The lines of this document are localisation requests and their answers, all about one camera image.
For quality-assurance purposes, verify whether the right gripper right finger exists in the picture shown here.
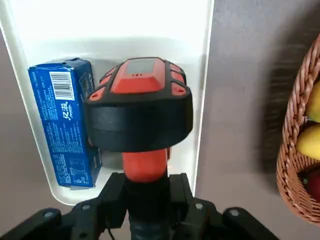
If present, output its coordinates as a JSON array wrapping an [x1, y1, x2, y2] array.
[[168, 172, 280, 240]]

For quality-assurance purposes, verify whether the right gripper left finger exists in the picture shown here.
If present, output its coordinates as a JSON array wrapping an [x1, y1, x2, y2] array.
[[0, 172, 129, 240]]

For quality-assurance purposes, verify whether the orange black barcode scanner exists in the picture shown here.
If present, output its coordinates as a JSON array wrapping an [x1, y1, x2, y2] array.
[[84, 56, 195, 240]]

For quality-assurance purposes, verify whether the blue Oreo cookie box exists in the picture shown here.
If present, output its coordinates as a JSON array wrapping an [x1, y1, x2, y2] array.
[[27, 57, 104, 193]]

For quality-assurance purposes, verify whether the white rectangular tray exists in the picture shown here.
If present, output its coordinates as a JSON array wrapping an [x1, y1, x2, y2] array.
[[0, 0, 215, 207]]

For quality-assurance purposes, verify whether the brown wicker basket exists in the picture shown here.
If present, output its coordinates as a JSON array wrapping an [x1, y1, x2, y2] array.
[[276, 33, 320, 222]]

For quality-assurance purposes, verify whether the red yellow mango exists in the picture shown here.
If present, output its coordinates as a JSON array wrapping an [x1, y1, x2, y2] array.
[[303, 169, 320, 204]]

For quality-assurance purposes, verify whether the long yellow mango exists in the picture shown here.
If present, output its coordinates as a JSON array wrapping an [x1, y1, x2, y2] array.
[[297, 123, 320, 161]]

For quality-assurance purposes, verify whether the small round yellow mango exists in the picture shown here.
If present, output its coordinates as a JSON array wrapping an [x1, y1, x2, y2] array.
[[306, 79, 320, 124]]

